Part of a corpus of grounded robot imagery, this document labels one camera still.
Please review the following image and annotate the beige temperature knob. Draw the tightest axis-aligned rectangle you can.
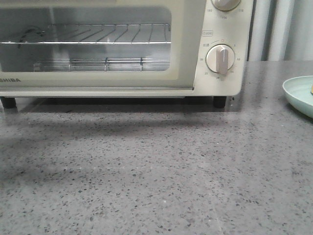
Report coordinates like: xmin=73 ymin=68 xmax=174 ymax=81
xmin=211 ymin=0 xmax=241 ymax=11

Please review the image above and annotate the grey curtain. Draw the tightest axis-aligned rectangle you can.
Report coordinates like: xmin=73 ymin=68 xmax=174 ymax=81
xmin=247 ymin=0 xmax=313 ymax=61

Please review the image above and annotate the beige timer knob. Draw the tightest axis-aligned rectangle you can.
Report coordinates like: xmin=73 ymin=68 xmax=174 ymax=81
xmin=205 ymin=44 xmax=235 ymax=75

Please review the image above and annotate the black right oven foot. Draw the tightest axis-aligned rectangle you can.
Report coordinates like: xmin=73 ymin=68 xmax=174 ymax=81
xmin=213 ymin=96 xmax=227 ymax=109

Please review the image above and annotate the light green round plate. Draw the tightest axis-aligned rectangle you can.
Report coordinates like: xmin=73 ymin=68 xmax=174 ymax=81
xmin=282 ymin=75 xmax=313 ymax=118

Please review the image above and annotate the metal wire oven rack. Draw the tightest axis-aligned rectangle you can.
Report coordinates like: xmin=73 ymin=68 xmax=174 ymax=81
xmin=0 ymin=23 xmax=171 ymax=72

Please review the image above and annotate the black oven foot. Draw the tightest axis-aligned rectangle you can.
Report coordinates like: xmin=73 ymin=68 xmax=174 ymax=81
xmin=213 ymin=96 xmax=227 ymax=109
xmin=0 ymin=97 xmax=16 ymax=109

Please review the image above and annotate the oven glass door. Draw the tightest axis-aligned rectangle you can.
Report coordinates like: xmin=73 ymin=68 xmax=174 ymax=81
xmin=0 ymin=0 xmax=206 ymax=91

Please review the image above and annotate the black left oven foot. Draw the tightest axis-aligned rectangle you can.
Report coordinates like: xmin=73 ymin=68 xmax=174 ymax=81
xmin=0 ymin=97 xmax=16 ymax=109

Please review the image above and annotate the cream Toshiba toaster oven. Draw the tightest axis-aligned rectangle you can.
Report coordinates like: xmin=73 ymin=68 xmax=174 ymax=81
xmin=0 ymin=0 xmax=253 ymax=99

